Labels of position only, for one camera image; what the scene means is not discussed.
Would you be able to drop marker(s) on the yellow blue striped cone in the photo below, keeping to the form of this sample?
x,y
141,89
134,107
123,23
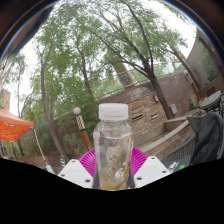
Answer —
x,y
62,161

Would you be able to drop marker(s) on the grey wall box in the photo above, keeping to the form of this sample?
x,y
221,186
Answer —
x,y
173,109

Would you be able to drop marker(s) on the black jacket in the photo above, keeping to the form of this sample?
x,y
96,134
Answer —
x,y
210,136

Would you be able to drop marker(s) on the black wall lamp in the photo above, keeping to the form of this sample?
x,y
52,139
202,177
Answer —
x,y
155,98

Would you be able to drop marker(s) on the leaning grey-trunk tree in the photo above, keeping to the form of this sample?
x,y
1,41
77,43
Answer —
x,y
50,113

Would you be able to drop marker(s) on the dark-trunk tree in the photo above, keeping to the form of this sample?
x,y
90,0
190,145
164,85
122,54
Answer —
x,y
160,90

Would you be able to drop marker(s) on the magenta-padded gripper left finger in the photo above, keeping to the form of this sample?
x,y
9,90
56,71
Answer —
x,y
77,172

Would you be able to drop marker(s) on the black laptop with stickers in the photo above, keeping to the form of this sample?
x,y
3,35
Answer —
x,y
181,163

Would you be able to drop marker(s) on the striped wooden lamp post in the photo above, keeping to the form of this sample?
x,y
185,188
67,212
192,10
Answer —
x,y
82,128

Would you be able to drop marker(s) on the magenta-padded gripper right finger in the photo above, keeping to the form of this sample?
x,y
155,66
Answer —
x,y
150,170

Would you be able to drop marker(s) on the orange patio umbrella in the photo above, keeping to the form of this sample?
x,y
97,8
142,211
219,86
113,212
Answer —
x,y
13,126

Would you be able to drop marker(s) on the clear bottle with white cap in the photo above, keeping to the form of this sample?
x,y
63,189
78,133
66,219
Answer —
x,y
112,146

